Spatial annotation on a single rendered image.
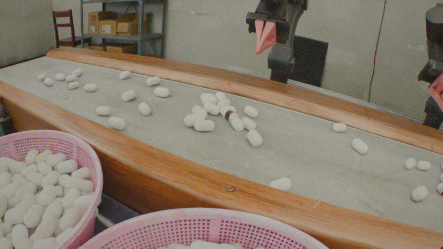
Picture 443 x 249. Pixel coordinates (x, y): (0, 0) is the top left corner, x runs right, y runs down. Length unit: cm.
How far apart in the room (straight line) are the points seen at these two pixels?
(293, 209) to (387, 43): 231
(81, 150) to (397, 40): 247
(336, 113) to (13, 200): 62
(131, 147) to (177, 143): 9
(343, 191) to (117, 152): 32
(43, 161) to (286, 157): 38
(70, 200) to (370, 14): 244
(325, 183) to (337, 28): 214
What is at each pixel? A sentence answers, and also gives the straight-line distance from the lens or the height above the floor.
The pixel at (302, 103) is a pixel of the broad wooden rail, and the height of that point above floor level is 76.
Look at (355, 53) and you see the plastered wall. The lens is 247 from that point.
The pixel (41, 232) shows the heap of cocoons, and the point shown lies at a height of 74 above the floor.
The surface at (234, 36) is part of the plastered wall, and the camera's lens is 262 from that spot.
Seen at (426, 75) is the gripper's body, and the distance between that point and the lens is 62.
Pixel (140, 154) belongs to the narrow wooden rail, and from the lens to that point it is 33.
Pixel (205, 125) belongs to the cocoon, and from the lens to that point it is 43.
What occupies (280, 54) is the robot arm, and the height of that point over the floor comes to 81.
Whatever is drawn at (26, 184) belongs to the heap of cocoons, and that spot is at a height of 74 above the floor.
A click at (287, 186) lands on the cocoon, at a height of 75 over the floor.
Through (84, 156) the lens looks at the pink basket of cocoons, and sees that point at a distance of 37.
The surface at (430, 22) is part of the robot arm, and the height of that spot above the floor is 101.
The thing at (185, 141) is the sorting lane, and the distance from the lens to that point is 41.
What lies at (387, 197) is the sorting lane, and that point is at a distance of 41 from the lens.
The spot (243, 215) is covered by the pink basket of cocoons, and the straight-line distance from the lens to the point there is 25.
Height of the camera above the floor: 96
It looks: 28 degrees down
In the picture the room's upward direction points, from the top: 6 degrees clockwise
